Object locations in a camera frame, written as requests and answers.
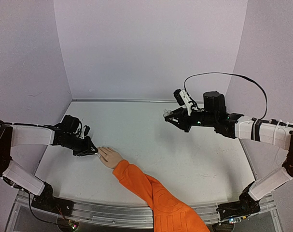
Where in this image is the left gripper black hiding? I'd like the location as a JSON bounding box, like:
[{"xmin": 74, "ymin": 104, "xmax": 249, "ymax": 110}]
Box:
[{"xmin": 62, "ymin": 133, "xmax": 98, "ymax": 157}]

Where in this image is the clear nail polish bottle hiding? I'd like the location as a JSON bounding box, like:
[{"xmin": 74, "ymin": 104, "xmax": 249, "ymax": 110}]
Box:
[{"xmin": 163, "ymin": 109, "xmax": 173, "ymax": 117}]

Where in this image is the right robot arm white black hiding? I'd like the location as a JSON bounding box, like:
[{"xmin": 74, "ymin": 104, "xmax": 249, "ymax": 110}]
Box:
[{"xmin": 163, "ymin": 89, "xmax": 293, "ymax": 202}]

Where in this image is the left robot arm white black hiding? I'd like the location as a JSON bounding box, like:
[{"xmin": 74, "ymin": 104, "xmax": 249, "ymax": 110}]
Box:
[{"xmin": 0, "ymin": 115, "xmax": 98, "ymax": 211}]

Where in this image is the orange sleeve forearm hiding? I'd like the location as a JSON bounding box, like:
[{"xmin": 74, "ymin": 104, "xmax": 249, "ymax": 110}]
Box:
[{"xmin": 113, "ymin": 160, "xmax": 209, "ymax": 232}]

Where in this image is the mannequin hand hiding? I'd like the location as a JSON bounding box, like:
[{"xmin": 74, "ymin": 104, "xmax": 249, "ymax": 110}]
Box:
[{"xmin": 98, "ymin": 147, "xmax": 123, "ymax": 169}]

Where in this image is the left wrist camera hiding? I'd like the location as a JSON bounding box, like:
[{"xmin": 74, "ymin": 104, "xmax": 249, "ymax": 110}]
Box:
[{"xmin": 79, "ymin": 125, "xmax": 90, "ymax": 139}]

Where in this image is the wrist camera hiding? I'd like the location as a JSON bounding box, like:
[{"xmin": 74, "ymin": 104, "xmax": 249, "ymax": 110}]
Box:
[
  {"xmin": 173, "ymin": 89, "xmax": 198, "ymax": 116},
  {"xmin": 79, "ymin": 125, "xmax": 90, "ymax": 139}
]

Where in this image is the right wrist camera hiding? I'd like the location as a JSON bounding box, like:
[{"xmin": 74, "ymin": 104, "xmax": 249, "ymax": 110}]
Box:
[{"xmin": 173, "ymin": 89, "xmax": 198, "ymax": 116}]

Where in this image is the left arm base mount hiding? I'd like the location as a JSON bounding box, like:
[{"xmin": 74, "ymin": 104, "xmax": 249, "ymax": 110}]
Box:
[{"xmin": 31, "ymin": 182, "xmax": 74, "ymax": 217}]

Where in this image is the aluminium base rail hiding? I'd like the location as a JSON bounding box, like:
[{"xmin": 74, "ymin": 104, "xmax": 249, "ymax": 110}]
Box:
[{"xmin": 5, "ymin": 191, "xmax": 283, "ymax": 232}]

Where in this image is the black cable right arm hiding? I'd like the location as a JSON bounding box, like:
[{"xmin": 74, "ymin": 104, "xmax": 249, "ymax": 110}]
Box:
[{"xmin": 183, "ymin": 72, "xmax": 268, "ymax": 121}]

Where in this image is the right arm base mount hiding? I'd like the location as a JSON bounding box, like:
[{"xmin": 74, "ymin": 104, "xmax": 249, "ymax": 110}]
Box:
[{"xmin": 216, "ymin": 186, "xmax": 260, "ymax": 221}]

